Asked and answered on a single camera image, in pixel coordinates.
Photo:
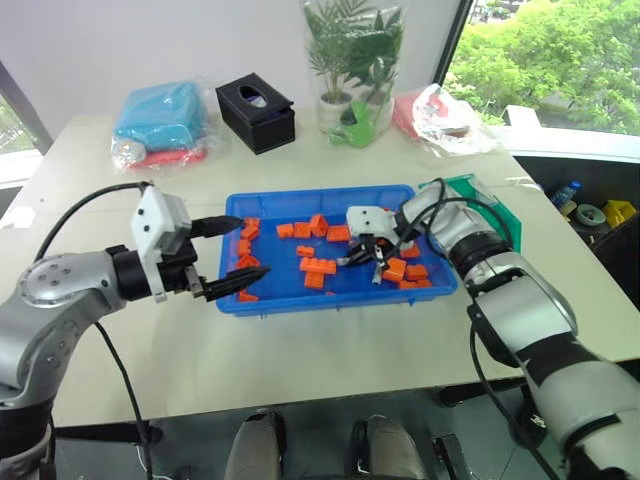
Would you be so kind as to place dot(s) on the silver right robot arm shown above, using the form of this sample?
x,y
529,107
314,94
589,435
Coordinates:
x,y
525,300

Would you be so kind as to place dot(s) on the clear plastic wrapper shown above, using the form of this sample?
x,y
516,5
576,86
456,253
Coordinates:
x,y
525,184

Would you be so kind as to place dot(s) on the long orange toy brick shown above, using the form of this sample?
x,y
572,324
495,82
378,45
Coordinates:
x,y
317,265

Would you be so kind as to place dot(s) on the potted plant in plastic bag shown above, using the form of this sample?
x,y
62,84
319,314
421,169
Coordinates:
x,y
350,45

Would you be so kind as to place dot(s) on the tape roll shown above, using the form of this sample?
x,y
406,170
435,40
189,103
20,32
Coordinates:
x,y
588,215

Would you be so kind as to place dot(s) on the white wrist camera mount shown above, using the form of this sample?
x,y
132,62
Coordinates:
x,y
155,220
367,220

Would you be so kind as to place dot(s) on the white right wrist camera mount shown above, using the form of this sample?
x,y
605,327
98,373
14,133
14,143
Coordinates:
x,y
367,220

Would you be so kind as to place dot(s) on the green plastic bin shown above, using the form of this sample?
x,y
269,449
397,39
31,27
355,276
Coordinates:
x,y
500,215

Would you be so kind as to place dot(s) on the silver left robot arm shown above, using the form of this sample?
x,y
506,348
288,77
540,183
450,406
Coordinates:
x,y
50,300

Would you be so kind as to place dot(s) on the blue plastic bin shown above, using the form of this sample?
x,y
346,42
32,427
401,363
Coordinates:
x,y
280,270

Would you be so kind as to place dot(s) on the black table frame bar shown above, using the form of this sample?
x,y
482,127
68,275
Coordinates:
x,y
475,392
100,432

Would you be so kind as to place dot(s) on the red item in plastic bag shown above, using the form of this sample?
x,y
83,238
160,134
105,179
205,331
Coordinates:
x,y
440,112

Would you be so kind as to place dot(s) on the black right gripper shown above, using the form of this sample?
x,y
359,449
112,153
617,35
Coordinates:
x,y
367,242

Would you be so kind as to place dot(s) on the dark window frame pillar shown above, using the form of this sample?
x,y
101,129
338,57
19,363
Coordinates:
x,y
25,105
452,40

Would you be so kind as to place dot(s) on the white paper scrap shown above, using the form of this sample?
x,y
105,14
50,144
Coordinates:
x,y
17,217

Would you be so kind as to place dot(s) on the black side cart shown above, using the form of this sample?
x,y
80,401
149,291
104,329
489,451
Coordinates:
x,y
615,250

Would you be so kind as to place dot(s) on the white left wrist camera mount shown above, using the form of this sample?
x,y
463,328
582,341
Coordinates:
x,y
155,220

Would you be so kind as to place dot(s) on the black tissue box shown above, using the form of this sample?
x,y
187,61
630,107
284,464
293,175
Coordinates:
x,y
260,120

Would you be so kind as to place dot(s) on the dark rounded grey robot foot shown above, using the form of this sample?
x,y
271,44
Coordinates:
x,y
257,445
387,447

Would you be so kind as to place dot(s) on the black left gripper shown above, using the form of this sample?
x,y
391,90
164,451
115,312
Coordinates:
x,y
172,275

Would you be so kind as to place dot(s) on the white window ledge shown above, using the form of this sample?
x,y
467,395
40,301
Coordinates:
x,y
575,135

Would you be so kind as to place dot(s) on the teal cloth bundle in bag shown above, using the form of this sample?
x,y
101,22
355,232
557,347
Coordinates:
x,y
160,112

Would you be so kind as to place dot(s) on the blue labelled bottle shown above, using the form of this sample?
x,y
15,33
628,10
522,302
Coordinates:
x,y
565,193

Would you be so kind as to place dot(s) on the yellow plastic box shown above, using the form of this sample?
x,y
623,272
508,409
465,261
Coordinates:
x,y
620,212

